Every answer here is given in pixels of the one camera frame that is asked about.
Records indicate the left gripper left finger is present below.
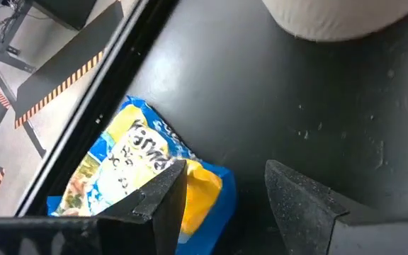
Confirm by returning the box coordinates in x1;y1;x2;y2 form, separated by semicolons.
97;159;190;255

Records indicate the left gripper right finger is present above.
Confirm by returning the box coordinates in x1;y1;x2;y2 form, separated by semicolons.
264;159;349;255

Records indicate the blue Maruchan ramen packet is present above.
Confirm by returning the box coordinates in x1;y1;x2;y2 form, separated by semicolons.
46;94;237;255

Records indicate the black metal table frame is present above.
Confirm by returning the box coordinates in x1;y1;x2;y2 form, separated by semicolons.
14;0;191;217

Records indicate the grey metal desk frame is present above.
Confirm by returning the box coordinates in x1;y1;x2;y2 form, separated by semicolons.
0;0;37;74

